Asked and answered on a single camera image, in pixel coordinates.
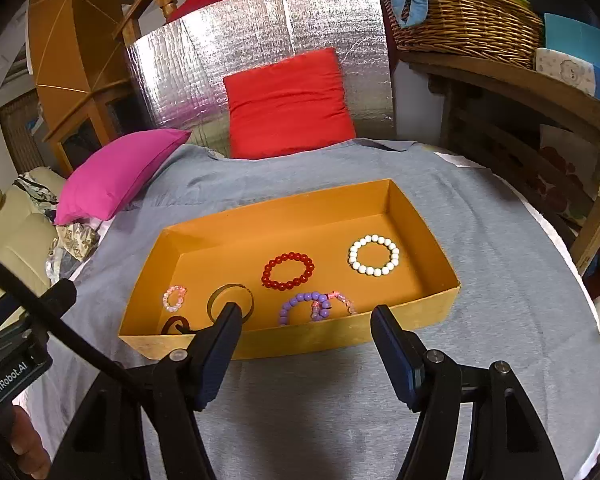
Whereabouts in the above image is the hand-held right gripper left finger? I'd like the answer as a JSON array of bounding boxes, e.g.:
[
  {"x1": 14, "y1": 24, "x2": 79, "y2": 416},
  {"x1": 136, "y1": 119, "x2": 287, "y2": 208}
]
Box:
[{"x1": 45, "y1": 301, "x2": 243, "y2": 480}]

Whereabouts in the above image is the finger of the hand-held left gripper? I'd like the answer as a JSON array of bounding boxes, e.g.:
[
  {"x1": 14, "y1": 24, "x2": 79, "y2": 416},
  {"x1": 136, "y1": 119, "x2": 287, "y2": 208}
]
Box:
[{"x1": 0, "y1": 279, "x2": 77, "y2": 328}]

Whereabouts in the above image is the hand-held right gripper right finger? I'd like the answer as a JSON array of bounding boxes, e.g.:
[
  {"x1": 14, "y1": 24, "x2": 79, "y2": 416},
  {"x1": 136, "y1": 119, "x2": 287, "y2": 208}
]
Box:
[{"x1": 370, "y1": 304, "x2": 566, "y2": 480}]

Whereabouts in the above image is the pearl and pink bead bracelet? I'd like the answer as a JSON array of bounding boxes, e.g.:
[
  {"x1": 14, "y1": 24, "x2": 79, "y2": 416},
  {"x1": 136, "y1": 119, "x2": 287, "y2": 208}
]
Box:
[{"x1": 162, "y1": 286, "x2": 187, "y2": 312}]

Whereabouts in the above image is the purple beaded bracelet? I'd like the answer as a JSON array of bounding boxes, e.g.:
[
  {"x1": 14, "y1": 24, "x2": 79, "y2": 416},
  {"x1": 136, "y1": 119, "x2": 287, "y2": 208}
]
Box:
[{"x1": 278, "y1": 291, "x2": 332, "y2": 327}]

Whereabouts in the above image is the red beaded bracelet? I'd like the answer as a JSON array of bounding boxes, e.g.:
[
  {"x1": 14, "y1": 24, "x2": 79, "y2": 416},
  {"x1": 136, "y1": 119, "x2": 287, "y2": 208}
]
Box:
[{"x1": 261, "y1": 252, "x2": 315, "y2": 292}]

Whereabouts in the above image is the white beaded bracelet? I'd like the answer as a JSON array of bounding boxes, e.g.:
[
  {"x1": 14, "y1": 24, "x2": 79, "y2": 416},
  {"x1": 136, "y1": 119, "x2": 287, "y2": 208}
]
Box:
[{"x1": 348, "y1": 234, "x2": 401, "y2": 277}]

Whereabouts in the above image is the orange cardboard box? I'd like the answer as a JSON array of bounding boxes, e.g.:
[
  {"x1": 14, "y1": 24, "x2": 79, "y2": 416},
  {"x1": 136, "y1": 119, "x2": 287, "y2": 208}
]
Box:
[{"x1": 117, "y1": 178, "x2": 462, "y2": 362}]

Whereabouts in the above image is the person's left hand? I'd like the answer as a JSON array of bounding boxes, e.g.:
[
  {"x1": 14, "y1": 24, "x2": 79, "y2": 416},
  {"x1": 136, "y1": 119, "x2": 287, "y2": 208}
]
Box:
[{"x1": 2, "y1": 406, "x2": 51, "y2": 480}]

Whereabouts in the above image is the beige patterned cloth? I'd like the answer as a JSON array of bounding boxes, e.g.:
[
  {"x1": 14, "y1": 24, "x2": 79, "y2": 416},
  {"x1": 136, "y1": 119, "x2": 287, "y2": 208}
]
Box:
[{"x1": 55, "y1": 222, "x2": 101, "y2": 262}]

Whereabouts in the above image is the cream sofa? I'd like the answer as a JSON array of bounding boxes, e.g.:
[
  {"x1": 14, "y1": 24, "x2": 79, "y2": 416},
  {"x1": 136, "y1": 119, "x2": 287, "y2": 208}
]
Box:
[{"x1": 0, "y1": 166, "x2": 68, "y2": 321}]

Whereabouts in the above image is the brown bangle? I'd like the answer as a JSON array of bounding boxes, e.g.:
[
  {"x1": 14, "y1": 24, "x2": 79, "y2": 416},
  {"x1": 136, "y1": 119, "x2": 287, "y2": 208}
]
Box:
[{"x1": 207, "y1": 284, "x2": 255, "y2": 322}]

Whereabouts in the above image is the grey cloth cover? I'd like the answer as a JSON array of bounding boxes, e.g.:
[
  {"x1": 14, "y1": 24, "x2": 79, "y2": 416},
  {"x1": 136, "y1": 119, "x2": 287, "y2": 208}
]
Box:
[{"x1": 10, "y1": 137, "x2": 600, "y2": 480}]

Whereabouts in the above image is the black white patterned cloth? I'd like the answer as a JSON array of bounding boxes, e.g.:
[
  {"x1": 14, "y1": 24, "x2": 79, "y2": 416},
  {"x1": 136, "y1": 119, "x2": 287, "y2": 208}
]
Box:
[{"x1": 12, "y1": 170, "x2": 61, "y2": 206}]

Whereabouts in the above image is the magenta pillow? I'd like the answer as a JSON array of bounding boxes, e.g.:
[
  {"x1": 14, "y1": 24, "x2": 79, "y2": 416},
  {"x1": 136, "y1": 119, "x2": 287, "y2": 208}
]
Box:
[{"x1": 55, "y1": 128, "x2": 193, "y2": 226}]

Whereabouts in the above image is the white tablecloth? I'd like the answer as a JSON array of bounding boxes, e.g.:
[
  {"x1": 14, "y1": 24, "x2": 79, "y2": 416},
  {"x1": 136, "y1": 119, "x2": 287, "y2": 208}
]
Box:
[{"x1": 430, "y1": 145, "x2": 600, "y2": 480}]

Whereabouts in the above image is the floral printed cushion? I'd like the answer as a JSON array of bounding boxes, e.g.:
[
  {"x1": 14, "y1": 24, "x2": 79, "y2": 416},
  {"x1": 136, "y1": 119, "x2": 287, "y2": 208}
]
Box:
[{"x1": 537, "y1": 125, "x2": 600, "y2": 226}]

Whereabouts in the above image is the silver foil insulation sheet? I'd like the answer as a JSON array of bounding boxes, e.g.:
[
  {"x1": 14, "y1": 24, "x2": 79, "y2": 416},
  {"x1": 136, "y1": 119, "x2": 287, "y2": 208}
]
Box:
[{"x1": 125, "y1": 0, "x2": 396, "y2": 158}]

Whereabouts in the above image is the wooden cabinet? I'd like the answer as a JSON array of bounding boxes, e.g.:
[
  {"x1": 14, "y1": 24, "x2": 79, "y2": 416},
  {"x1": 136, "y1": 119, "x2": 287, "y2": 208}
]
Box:
[{"x1": 27, "y1": 0, "x2": 136, "y2": 178}]

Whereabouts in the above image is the red square pillow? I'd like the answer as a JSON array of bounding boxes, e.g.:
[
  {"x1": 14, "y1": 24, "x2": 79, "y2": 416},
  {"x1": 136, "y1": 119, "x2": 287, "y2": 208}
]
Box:
[{"x1": 222, "y1": 47, "x2": 357, "y2": 161}]

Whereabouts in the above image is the wooden shelf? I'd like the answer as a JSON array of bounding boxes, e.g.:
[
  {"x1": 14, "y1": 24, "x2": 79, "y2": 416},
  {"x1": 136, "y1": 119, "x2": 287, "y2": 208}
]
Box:
[{"x1": 397, "y1": 50, "x2": 600, "y2": 276}]

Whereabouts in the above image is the white patterned tissue pack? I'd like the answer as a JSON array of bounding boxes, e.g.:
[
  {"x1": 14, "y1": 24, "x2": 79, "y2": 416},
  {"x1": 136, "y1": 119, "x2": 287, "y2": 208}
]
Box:
[{"x1": 534, "y1": 47, "x2": 597, "y2": 97}]

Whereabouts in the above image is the wicker basket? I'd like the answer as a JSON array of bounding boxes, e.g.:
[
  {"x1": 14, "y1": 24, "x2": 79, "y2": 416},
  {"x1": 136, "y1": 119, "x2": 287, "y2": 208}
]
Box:
[{"x1": 382, "y1": 0, "x2": 546, "y2": 71}]

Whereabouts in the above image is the teal box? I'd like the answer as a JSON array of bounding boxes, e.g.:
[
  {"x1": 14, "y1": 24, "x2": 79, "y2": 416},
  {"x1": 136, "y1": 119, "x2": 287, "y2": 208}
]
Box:
[{"x1": 544, "y1": 12, "x2": 600, "y2": 111}]

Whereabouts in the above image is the black cable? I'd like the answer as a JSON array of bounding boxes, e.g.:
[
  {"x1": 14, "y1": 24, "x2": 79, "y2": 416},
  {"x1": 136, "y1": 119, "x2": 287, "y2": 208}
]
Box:
[{"x1": 0, "y1": 246, "x2": 148, "y2": 391}]

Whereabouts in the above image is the wooden bed rail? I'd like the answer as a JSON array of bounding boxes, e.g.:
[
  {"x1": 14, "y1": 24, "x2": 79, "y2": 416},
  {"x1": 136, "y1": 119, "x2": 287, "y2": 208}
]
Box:
[{"x1": 112, "y1": 0, "x2": 196, "y2": 46}]

